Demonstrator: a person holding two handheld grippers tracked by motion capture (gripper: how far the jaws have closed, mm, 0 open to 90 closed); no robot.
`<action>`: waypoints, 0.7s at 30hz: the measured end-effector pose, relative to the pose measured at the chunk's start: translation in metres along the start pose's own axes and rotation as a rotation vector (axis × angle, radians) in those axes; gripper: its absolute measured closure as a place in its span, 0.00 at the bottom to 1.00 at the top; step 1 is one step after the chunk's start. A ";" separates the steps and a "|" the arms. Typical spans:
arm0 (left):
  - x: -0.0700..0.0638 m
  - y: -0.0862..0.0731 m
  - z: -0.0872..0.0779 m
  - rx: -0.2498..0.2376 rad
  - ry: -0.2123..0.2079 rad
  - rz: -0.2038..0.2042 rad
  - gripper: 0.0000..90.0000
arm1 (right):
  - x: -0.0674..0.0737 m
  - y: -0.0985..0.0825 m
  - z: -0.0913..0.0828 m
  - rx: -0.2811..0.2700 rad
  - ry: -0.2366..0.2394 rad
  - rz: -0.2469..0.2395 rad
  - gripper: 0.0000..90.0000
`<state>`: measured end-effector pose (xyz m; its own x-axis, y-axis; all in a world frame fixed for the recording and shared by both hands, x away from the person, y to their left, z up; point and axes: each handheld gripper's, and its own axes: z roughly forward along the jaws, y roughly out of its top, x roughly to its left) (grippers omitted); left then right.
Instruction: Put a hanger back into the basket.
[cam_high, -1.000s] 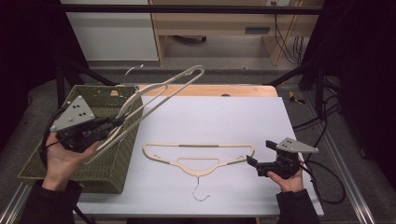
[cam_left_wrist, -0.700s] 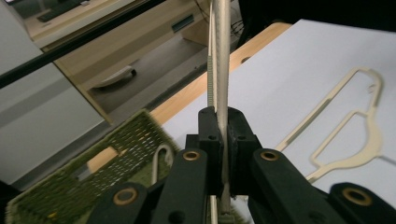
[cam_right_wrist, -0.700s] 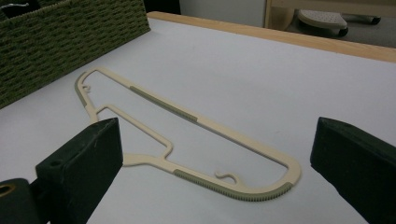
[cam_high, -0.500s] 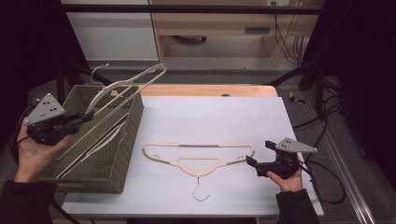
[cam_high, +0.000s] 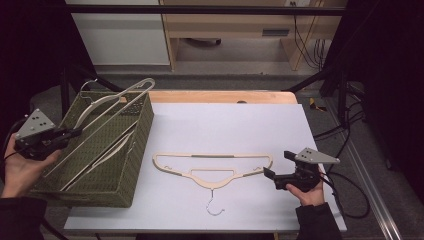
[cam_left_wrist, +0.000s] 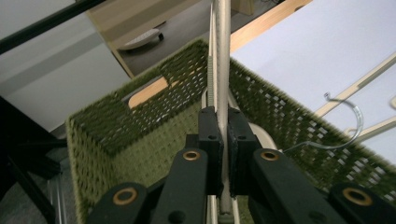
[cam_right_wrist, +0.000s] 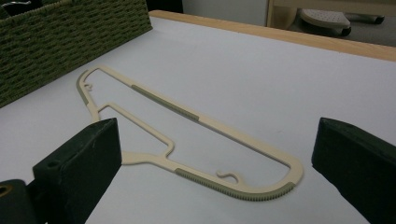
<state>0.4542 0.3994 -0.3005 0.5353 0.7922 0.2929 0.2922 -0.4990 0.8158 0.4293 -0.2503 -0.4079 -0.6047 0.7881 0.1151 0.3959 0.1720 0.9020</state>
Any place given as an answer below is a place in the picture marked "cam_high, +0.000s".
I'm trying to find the green woven basket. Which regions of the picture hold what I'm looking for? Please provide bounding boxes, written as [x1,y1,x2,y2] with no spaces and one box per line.
[28,89,155,208]

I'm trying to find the black floor cables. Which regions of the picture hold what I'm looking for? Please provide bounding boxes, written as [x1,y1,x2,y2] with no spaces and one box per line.
[313,82,368,142]

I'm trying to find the yellow and black clip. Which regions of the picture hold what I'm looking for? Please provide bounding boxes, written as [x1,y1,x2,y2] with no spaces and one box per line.
[308,97,328,113]

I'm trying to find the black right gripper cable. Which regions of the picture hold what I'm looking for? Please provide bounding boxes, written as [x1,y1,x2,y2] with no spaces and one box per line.
[319,170,372,220]

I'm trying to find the person's left hand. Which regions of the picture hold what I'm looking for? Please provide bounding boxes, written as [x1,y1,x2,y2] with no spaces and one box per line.
[1,133,63,199]

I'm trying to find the light wooden desk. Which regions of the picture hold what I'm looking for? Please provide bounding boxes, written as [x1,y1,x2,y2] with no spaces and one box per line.
[159,0,349,72]

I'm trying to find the black horizontal frame bar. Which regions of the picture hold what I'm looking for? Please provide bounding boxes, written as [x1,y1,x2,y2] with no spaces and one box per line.
[64,4,348,17]

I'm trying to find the beige clothes hanger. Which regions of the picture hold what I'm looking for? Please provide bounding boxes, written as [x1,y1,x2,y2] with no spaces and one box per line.
[42,77,157,178]
[152,152,274,217]
[60,121,138,192]

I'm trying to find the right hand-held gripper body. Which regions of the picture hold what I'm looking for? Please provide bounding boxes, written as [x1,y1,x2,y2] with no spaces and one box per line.
[273,147,341,193]

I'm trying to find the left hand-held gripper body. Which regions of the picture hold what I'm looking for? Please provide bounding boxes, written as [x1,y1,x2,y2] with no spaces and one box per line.
[14,108,69,161]

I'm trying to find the black curtain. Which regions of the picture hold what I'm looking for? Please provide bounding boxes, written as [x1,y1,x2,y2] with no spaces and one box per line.
[0,0,96,161]
[324,0,424,203]

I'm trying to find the white table cover sheet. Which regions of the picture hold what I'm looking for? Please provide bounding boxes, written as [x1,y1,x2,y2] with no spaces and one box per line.
[63,102,348,233]

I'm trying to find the white cabinet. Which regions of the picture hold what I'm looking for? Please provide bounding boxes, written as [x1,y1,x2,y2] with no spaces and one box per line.
[65,0,171,66]

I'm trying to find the aluminium rail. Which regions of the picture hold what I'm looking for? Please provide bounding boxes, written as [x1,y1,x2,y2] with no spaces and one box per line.
[324,96,405,240]

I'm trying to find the black cables under desk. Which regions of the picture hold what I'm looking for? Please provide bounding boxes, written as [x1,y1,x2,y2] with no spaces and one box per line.
[292,1,332,71]

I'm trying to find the person's right hand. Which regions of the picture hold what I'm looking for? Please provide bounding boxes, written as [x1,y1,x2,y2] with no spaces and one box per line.
[285,181,326,207]

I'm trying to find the black metal stand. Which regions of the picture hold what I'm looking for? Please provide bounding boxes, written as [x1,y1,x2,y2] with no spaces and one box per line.
[283,64,350,127]
[59,63,127,118]

